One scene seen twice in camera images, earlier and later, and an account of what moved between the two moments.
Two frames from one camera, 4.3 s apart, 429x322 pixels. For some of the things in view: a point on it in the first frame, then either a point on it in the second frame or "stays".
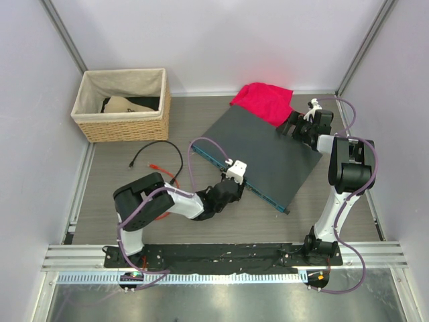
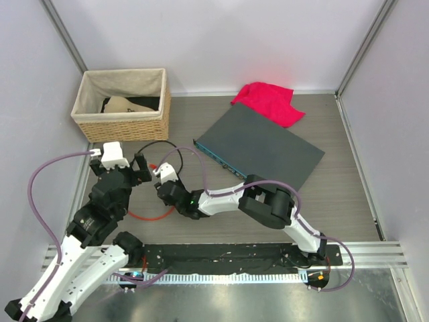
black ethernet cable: [151, 143] stays
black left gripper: [239, 187] -> [124, 170]
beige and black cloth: [115, 104] stays
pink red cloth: [275, 104] stays
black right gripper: [299, 126] -> [164, 187]
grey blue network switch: [276, 165] stays
